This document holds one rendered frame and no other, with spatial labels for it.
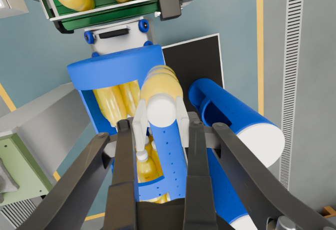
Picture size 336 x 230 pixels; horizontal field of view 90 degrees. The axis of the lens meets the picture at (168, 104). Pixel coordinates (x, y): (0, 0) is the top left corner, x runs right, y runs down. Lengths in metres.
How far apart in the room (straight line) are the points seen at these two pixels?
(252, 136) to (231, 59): 1.11
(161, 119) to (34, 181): 0.84
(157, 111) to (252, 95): 1.89
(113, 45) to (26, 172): 0.65
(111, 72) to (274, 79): 1.90
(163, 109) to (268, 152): 0.80
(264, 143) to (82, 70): 0.80
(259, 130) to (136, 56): 0.64
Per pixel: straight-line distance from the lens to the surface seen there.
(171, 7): 0.65
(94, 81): 0.45
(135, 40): 0.72
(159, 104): 0.21
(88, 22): 0.79
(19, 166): 0.96
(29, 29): 1.92
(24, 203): 2.50
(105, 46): 0.74
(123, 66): 0.42
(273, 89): 2.18
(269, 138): 0.92
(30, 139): 1.00
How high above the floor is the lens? 1.64
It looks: 68 degrees down
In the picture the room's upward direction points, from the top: 165 degrees clockwise
